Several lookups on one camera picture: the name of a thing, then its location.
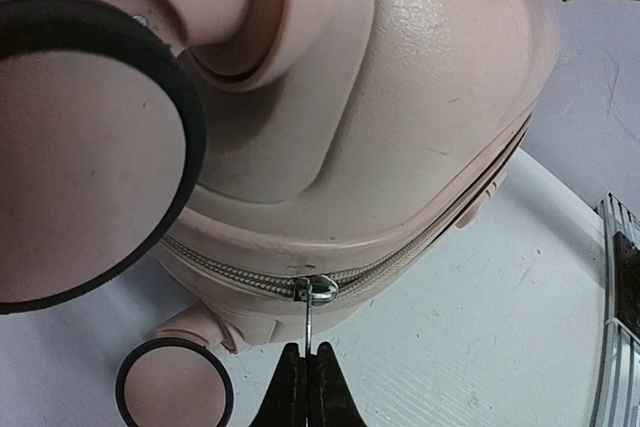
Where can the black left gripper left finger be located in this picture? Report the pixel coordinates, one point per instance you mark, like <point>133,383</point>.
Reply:
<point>285,401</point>

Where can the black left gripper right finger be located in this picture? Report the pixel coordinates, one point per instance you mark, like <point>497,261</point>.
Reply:
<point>330,402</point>

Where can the pink hard-shell suitcase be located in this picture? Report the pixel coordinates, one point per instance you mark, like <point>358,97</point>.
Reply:
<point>284,160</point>

